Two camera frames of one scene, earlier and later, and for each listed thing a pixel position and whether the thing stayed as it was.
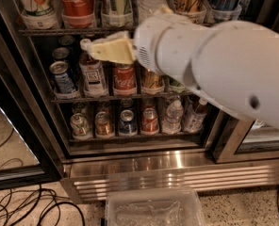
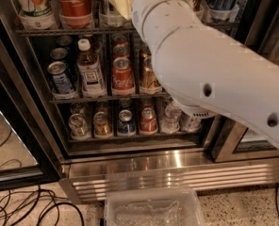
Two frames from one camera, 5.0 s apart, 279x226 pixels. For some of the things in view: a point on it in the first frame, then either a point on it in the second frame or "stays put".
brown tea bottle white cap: x=92 y=72 stays put
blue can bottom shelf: x=127 y=124 stays put
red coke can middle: x=124 y=80 stays put
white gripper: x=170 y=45 → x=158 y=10
